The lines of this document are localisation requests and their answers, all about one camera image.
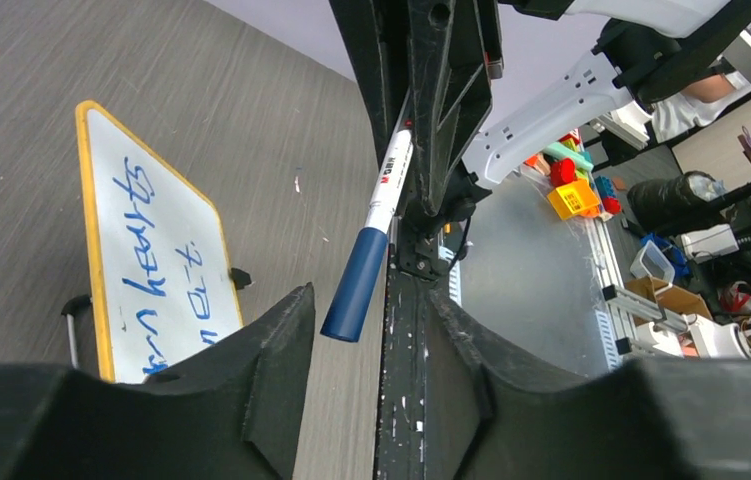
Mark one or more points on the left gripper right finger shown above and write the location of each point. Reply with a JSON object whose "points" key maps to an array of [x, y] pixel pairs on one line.
{"points": [[496, 411]]}

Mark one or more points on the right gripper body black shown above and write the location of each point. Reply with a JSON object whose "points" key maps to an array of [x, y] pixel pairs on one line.
{"points": [[436, 57]]}

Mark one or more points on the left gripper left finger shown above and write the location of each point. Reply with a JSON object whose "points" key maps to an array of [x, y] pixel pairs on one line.
{"points": [[232, 411]]}

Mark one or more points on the yellow framed whiteboard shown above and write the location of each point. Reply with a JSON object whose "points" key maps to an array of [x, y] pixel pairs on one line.
{"points": [[158, 259]]}

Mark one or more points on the blue marker cap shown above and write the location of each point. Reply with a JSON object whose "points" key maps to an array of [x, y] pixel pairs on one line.
{"points": [[347, 313]]}

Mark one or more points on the white marker pen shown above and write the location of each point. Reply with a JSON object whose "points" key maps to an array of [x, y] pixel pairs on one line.
{"points": [[393, 173]]}

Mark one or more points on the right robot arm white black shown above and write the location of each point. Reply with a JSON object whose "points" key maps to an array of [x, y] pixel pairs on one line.
{"points": [[648, 50]]}

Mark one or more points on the grey wire whiteboard stand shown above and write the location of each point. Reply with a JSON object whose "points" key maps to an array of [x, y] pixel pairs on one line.
{"points": [[70, 312]]}

